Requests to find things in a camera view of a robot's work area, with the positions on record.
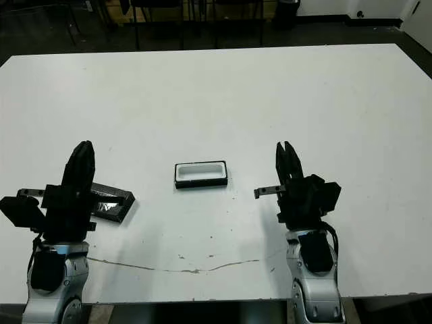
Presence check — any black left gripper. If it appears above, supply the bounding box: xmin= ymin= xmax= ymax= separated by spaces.
xmin=16 ymin=140 xmax=99 ymax=242

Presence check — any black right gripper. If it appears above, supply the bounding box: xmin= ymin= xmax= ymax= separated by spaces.
xmin=253 ymin=140 xmax=324 ymax=232

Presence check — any black box lid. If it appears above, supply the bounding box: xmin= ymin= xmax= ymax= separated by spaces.
xmin=89 ymin=182 xmax=141 ymax=225

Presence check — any black box with white lining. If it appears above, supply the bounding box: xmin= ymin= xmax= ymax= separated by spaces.
xmin=174 ymin=160 xmax=229 ymax=190

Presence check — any black metal chair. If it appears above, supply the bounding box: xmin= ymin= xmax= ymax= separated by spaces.
xmin=130 ymin=0 xmax=186 ymax=51
xmin=211 ymin=0 xmax=266 ymax=48

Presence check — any brown wooden board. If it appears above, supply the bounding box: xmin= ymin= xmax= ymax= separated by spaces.
xmin=111 ymin=0 xmax=281 ymax=24

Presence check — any black trash bin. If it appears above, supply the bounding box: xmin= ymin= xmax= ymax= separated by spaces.
xmin=275 ymin=0 xmax=301 ymax=30

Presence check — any white cabinet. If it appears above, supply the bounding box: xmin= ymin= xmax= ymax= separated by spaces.
xmin=398 ymin=0 xmax=432 ymax=31

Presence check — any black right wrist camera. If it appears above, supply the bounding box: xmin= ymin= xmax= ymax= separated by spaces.
xmin=308 ymin=174 xmax=342 ymax=217

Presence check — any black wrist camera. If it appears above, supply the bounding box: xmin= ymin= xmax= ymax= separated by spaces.
xmin=308 ymin=174 xmax=342 ymax=217
xmin=0 ymin=195 xmax=47 ymax=229

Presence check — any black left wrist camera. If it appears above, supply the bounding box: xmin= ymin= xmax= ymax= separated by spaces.
xmin=0 ymin=195 xmax=47 ymax=229

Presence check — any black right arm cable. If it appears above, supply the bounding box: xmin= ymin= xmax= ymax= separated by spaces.
xmin=322 ymin=221 xmax=340 ymax=261

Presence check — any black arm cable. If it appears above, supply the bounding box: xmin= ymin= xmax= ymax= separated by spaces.
xmin=322 ymin=221 xmax=340 ymax=261
xmin=26 ymin=236 xmax=43 ymax=284

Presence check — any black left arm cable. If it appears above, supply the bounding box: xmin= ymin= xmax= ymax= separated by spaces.
xmin=26 ymin=236 xmax=43 ymax=284

